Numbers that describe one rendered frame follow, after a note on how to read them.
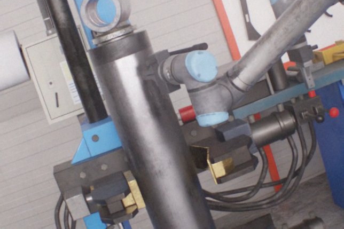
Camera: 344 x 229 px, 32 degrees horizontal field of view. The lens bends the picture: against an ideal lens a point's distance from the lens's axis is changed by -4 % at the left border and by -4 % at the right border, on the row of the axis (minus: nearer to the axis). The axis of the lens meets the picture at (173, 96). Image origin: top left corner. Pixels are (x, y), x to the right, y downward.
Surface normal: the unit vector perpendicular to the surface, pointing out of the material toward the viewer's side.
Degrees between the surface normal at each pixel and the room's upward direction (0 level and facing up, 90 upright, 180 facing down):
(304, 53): 90
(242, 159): 90
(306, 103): 90
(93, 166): 90
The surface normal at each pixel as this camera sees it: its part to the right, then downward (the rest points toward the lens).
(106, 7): 0.18, 0.08
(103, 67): -0.55, 0.31
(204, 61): 0.48, -0.14
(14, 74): 0.33, 0.59
